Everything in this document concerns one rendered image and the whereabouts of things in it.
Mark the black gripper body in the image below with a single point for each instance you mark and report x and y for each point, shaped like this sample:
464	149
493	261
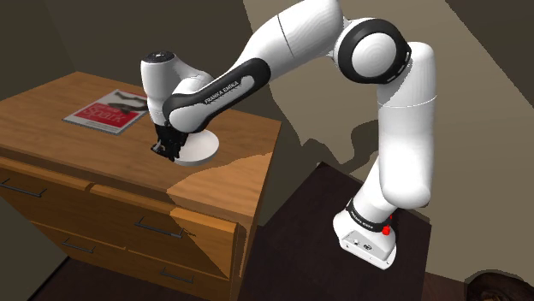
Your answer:
169	140

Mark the red and white magazine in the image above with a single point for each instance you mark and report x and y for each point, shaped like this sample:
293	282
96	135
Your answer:
104	114

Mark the white round plate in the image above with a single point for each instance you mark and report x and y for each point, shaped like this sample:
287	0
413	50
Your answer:
200	148

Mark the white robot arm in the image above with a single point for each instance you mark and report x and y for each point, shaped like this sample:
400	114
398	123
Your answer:
404	125

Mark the wooden chest of drawers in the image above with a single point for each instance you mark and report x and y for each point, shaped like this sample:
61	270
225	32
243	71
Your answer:
104	154

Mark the dark robot stand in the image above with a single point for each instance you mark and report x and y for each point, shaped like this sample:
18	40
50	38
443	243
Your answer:
308	250

